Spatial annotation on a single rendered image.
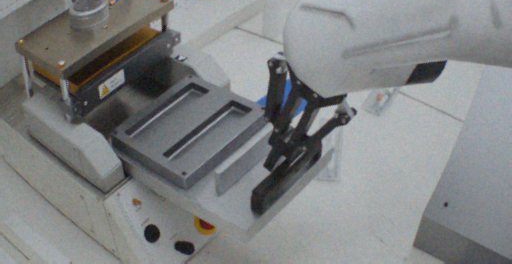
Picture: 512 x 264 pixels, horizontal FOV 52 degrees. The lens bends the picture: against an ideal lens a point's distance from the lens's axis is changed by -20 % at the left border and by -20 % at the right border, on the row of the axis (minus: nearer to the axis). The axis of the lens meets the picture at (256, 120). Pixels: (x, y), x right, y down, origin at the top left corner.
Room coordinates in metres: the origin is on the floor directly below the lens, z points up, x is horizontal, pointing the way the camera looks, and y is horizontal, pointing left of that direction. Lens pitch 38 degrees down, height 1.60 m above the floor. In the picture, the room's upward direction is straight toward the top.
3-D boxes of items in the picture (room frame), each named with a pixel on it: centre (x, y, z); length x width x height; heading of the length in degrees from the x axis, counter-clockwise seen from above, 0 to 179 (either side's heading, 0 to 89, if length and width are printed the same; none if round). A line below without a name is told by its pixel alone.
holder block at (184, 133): (0.77, 0.10, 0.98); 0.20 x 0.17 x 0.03; 144
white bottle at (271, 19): (1.46, -0.04, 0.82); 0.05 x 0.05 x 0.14
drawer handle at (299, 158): (0.66, -0.04, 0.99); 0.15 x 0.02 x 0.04; 144
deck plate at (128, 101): (0.93, 0.32, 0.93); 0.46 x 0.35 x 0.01; 54
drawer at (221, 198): (0.74, 0.07, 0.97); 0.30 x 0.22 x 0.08; 54
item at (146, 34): (0.92, 0.29, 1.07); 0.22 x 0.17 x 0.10; 144
